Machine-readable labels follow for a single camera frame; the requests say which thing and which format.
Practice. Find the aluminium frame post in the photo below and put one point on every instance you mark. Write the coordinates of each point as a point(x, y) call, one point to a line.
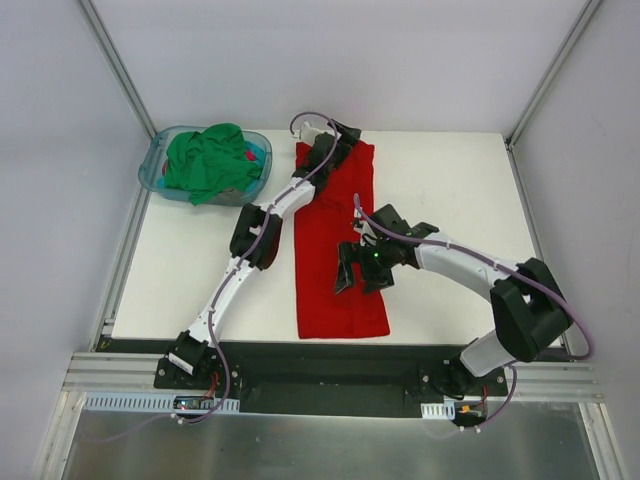
point(116, 65)
point(569, 43)

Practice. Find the red t shirt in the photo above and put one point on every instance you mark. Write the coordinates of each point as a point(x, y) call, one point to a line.
point(319, 228)

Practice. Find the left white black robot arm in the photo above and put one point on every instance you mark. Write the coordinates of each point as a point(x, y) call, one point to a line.
point(255, 241)

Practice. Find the right aluminium frame post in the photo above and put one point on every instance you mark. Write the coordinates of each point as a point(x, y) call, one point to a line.
point(569, 43)

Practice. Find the right white slotted cable duct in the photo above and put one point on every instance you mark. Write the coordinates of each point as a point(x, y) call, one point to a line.
point(438, 411)

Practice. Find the clear blue plastic basket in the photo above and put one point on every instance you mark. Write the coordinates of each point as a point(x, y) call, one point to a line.
point(154, 163)

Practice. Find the green t shirt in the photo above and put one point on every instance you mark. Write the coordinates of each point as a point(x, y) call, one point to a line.
point(203, 163)

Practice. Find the left aluminium frame post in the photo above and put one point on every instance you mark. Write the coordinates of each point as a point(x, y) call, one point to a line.
point(116, 65)

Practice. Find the left white slotted cable duct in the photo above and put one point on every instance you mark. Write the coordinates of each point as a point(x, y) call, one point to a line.
point(158, 403)

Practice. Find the grey t shirt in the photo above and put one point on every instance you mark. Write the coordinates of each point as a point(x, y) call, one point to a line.
point(230, 197)

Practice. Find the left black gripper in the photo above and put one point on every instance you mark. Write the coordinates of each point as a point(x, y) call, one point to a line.
point(338, 138)

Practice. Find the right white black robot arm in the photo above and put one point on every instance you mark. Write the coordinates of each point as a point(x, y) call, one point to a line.
point(528, 309)

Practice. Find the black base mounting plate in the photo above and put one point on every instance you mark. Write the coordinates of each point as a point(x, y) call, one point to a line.
point(390, 381)

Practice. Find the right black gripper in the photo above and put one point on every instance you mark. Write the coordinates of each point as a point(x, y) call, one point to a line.
point(363, 265)

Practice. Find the white slotted cable duct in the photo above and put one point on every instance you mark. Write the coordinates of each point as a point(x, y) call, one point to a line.
point(158, 403)
point(438, 411)

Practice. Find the aluminium front rail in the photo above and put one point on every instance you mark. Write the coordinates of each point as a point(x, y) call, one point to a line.
point(111, 372)

